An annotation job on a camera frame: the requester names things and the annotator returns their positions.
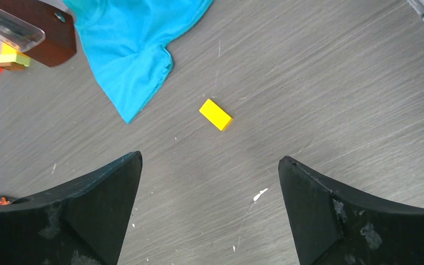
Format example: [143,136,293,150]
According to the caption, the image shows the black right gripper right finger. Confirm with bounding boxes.
[278,156,424,264]

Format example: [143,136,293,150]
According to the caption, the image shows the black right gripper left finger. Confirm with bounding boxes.
[0,151,142,264]

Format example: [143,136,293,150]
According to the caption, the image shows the turquoise t-shirt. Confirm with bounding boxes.
[65,0,211,123]

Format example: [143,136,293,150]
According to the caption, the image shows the yellow rectangular block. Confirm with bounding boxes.
[199,99,233,131]

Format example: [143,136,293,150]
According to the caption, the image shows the yellow green block stack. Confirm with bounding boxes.
[0,43,31,71]

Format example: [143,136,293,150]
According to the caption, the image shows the brown wooden metronome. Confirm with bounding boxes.
[0,1,77,67]

